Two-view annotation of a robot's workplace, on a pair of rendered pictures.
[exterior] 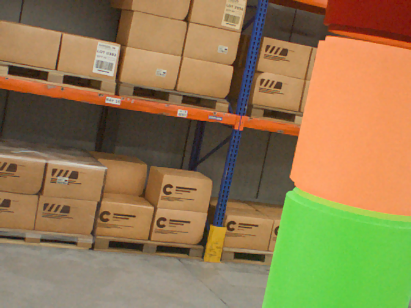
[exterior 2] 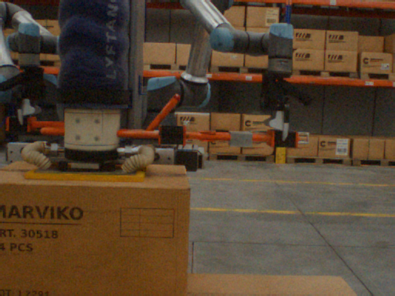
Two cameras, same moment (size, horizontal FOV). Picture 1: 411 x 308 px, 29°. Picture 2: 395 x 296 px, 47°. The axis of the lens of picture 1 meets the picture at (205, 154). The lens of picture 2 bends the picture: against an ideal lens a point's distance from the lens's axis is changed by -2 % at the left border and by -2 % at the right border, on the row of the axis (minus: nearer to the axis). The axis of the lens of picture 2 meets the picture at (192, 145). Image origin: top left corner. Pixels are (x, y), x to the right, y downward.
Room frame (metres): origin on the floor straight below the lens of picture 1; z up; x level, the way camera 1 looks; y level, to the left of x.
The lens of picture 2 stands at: (0.16, -2.20, 1.20)
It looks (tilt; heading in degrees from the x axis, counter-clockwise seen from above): 6 degrees down; 24
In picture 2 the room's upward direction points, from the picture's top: 2 degrees clockwise
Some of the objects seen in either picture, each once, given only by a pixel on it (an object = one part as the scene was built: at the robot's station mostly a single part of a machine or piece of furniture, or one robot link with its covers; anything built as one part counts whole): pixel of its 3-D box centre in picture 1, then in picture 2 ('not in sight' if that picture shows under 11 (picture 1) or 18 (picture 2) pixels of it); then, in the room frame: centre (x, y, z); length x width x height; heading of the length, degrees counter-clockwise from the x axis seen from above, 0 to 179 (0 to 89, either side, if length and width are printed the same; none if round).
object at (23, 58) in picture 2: not in sight; (29, 61); (1.45, -0.97, 1.30); 0.08 x 0.08 x 0.05
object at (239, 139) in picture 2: not in sight; (240, 139); (1.56, -1.75, 1.07); 0.07 x 0.07 x 0.04; 27
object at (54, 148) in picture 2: not in sight; (92, 153); (1.34, -1.33, 1.01); 0.34 x 0.25 x 0.06; 117
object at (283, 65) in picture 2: not in sight; (279, 66); (1.61, -1.85, 1.30); 0.08 x 0.08 x 0.05
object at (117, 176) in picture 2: not in sight; (86, 170); (1.26, -1.38, 0.97); 0.34 x 0.10 x 0.05; 117
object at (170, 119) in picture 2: not in sight; (160, 120); (1.85, -1.31, 1.09); 0.15 x 0.15 x 0.10
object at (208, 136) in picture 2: not in sight; (156, 131); (1.54, -1.46, 1.07); 0.93 x 0.30 x 0.04; 117
